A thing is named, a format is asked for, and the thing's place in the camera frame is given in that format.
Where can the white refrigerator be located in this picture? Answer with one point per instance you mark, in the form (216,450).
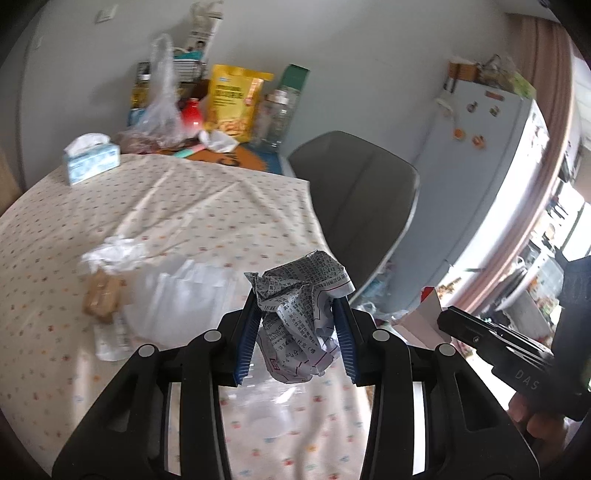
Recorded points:
(461,194)

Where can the light green packet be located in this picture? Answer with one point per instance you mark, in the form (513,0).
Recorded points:
(524,85)

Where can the grey chair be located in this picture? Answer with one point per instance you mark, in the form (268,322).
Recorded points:
(355,194)

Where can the white printed plastic wrapper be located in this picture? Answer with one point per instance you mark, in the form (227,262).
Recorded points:
(113,339)

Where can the tall clear plastic bag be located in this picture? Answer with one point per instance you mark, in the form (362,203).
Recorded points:
(159,110)

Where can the cluster of side fridge magnets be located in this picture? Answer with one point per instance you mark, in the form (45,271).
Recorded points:
(540,136)

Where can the teal pink small packet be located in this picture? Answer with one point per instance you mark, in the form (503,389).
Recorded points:
(189,151)

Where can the red and white box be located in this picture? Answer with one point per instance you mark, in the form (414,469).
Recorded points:
(429,318)

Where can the cooking oil bottle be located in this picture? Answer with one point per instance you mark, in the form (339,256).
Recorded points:
(138,97)

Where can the person's right hand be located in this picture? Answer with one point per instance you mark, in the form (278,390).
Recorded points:
(540,420)

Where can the printed paper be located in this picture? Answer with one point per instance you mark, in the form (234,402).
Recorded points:
(295,295)

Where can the yellow snack bag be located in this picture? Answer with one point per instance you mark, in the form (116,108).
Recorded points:
(231,101)

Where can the orange table mat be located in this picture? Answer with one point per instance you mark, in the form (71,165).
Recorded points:
(240,159)

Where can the small crumpled white tissue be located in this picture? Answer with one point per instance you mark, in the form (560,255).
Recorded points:
(219,141)

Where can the brown bear magnet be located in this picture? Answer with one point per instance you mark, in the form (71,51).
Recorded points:
(478,141)

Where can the wooden box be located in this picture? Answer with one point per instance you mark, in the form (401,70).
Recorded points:
(464,71)

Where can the washing machine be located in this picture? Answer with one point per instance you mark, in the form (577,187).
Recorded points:
(526,304)

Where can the green carton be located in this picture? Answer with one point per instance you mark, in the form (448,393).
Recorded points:
(293,78)

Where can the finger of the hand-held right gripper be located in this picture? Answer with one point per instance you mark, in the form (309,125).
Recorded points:
(480,334)

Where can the clear plastic bottle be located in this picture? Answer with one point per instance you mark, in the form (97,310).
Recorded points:
(274,120)

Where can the floral print tablecloth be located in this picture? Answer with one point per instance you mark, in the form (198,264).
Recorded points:
(207,207)

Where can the brown snack wrapper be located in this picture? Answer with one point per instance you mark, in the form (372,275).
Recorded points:
(104,297)

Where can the orange round magnet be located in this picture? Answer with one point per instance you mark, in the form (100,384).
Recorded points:
(457,134)

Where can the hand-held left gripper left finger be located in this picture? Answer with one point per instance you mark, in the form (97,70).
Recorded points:
(244,341)

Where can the white light switch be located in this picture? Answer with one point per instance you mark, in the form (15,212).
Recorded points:
(104,16)

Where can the white fridge hook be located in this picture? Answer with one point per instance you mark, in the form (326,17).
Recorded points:
(444,107)

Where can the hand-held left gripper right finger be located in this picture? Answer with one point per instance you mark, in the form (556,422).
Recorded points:
(345,341)

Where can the white milk carton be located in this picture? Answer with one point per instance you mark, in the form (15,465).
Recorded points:
(203,37)

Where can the red vase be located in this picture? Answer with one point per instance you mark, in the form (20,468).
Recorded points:
(191,117)

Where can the blue tissue box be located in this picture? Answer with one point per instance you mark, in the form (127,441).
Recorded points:
(92,166)

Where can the red strip magnet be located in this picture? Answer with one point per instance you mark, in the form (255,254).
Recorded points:
(494,95)

